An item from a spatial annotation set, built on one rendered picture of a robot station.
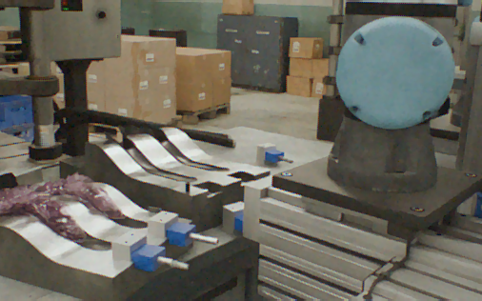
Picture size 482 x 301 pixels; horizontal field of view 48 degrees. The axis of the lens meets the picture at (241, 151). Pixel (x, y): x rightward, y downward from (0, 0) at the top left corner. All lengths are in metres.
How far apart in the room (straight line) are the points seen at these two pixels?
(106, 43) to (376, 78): 1.51
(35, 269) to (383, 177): 0.59
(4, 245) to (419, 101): 0.72
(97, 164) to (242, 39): 7.24
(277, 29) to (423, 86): 7.60
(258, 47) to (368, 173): 7.64
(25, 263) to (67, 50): 1.05
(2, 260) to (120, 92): 4.25
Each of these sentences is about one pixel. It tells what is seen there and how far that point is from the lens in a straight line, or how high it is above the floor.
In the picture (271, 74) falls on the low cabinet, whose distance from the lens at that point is 8.24.
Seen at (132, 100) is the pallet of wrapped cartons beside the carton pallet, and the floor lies 0.39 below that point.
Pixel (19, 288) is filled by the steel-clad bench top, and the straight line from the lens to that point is 1.01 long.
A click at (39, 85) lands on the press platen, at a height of 1.02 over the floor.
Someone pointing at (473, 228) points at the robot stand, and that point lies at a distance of 0.81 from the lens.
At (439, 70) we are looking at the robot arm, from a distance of 0.57.
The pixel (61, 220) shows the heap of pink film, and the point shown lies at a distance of 1.01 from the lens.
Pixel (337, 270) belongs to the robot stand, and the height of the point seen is 0.91.
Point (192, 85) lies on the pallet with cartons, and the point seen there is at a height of 0.43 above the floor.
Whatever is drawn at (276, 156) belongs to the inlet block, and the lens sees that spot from 1.64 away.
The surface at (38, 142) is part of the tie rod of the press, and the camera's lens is 1.77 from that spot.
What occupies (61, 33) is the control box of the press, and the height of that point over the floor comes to 1.16.
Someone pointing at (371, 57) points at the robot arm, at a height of 1.22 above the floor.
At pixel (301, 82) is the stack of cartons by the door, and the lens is 8.10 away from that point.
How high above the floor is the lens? 1.27
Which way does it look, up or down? 15 degrees down
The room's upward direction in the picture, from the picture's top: 2 degrees clockwise
